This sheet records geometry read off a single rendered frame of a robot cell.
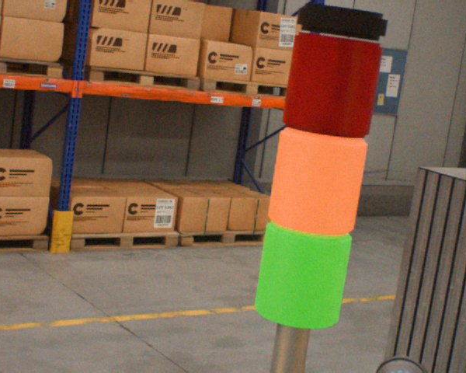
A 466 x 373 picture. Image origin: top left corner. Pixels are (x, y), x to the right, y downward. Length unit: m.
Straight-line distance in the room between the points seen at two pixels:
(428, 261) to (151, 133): 8.51
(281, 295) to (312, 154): 0.08
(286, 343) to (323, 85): 0.15
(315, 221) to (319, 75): 0.08
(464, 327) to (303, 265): 1.86
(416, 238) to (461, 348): 0.30
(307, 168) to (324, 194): 0.02
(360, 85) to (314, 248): 0.09
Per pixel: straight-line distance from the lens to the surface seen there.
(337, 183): 0.52
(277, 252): 0.53
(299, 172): 0.52
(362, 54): 0.52
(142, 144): 10.76
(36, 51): 8.62
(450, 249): 2.39
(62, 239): 8.91
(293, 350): 0.56
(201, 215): 9.81
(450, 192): 2.39
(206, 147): 11.22
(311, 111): 0.52
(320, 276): 0.53
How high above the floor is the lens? 2.32
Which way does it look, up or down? 10 degrees down
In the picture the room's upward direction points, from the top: 8 degrees clockwise
